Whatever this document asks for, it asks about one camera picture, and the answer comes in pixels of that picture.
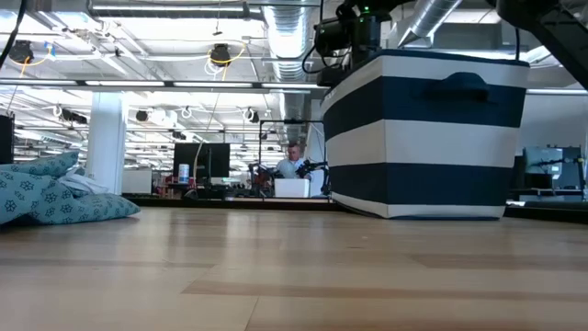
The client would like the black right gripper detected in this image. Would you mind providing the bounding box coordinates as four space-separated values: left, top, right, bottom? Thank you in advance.
315 48 383 88

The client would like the navy white striped basket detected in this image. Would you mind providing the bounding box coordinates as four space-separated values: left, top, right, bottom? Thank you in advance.
320 48 532 222

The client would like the person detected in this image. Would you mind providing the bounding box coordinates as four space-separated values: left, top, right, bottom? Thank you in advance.
275 141 313 180

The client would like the white box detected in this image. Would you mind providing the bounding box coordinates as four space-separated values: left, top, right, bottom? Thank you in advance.
273 177 311 200

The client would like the black monitor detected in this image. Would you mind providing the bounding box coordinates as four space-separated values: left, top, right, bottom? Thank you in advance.
173 143 231 179

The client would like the grey monitor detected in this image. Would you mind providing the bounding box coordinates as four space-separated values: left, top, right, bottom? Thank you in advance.
522 145 585 189

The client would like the white column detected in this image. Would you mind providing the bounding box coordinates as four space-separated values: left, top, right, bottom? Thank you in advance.
85 94 129 197

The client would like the teal patterned cloth gown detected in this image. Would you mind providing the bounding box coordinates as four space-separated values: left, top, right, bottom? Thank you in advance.
0 151 142 226

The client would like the black panel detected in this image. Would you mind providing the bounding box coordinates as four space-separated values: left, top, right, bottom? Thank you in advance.
0 114 16 165

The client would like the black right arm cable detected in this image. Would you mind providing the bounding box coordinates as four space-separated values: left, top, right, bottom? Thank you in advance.
300 17 333 75

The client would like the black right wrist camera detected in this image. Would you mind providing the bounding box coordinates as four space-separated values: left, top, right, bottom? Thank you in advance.
314 17 382 57

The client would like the silver ribbed ventilation duct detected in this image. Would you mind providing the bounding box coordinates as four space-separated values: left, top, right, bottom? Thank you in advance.
261 0 314 84

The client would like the silver smooth ventilation duct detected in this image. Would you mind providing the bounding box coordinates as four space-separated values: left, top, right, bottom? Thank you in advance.
397 0 464 49

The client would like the black ceiling camera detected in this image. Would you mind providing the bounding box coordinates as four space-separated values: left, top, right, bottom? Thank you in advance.
7 39 35 64
209 42 232 68

